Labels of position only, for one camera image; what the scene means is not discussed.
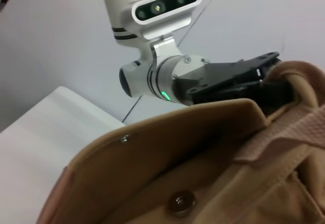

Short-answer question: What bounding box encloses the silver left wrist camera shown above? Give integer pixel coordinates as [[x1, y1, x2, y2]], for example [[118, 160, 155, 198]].
[[131, 0, 203, 26]]

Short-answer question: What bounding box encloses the khaki canvas food bag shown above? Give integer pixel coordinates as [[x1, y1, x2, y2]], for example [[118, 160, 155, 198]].
[[37, 60, 325, 224]]

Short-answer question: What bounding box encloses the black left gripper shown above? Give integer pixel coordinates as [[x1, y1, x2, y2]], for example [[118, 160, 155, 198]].
[[172, 52, 298, 116]]

